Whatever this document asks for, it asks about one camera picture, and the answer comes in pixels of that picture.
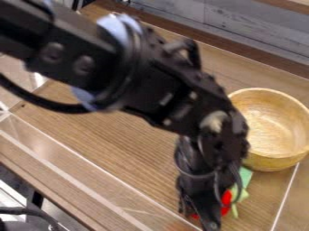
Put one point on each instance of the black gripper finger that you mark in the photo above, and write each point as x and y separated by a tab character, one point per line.
225	164
195	179

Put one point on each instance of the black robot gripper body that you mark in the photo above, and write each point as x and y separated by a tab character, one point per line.
178	98

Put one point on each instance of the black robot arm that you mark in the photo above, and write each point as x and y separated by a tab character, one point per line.
122	67

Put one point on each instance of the green foam block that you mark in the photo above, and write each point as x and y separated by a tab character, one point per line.
246	175

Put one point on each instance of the wooden bowl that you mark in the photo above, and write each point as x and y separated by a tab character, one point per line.
278	121

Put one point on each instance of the clear acrylic front wall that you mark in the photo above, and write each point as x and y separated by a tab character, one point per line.
103	166

